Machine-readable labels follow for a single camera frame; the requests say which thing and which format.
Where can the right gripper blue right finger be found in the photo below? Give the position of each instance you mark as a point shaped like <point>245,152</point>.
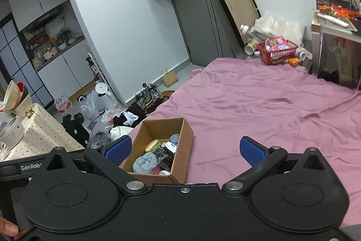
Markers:
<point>263,161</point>

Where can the blue denim plush toy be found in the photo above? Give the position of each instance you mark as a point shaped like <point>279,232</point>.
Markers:
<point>174,139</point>

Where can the white desk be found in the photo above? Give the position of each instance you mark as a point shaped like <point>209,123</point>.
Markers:
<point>335,45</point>

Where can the pair of sneakers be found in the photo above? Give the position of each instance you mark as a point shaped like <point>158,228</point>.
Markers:
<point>149,94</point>

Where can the small brown paper bag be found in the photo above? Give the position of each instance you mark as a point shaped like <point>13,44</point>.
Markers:
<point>169,78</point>

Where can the clear plastic bottle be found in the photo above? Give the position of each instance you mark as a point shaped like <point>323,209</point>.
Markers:
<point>249,33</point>

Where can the dotted beige cloth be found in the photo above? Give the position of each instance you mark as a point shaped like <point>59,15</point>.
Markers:
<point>42,133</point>

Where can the white kitchen cabinet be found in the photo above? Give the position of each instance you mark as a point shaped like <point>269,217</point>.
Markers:
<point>43,46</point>

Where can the grey fluffy plush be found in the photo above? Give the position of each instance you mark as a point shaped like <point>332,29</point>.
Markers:
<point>145,164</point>

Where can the black clothes pile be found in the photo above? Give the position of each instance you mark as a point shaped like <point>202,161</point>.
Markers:
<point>131,117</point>

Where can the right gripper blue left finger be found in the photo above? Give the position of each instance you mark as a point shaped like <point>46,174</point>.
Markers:
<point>106,164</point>

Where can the brown cardboard box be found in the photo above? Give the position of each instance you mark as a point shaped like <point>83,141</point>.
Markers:
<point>162,130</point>

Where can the hamburger plush toy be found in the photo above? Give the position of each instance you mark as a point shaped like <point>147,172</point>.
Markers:
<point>155,144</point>

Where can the framed brown board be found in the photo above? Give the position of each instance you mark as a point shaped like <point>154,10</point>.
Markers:
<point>238,13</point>

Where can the red plastic basket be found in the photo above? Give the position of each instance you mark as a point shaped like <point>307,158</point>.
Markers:
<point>272,58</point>

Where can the red white bottle pack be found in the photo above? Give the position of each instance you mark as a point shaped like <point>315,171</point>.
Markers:
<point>63,104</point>

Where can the orange small object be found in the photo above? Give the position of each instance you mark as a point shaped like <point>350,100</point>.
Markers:
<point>295,62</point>

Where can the white plastic bag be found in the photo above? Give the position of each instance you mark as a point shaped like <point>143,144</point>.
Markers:
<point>90,105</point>

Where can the bag of black beads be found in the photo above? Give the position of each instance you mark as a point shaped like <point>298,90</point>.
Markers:
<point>165,158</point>

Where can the white electric kettle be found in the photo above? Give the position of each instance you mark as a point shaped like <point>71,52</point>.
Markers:
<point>106,97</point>

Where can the pink bed sheet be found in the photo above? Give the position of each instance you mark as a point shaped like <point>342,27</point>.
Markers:
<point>275,105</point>

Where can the person's hand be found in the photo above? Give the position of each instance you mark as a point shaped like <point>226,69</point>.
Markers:
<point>9,229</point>

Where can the black dotted bag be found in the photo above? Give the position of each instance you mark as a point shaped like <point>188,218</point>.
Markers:
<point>74,127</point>

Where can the grey door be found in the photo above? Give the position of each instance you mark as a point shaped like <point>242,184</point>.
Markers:
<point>206,30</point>

